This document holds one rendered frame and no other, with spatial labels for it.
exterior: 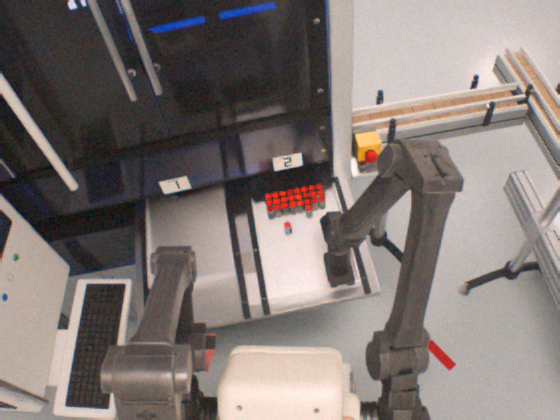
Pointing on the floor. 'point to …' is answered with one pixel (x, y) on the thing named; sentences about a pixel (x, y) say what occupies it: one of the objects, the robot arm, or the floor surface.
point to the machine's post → (340, 84)
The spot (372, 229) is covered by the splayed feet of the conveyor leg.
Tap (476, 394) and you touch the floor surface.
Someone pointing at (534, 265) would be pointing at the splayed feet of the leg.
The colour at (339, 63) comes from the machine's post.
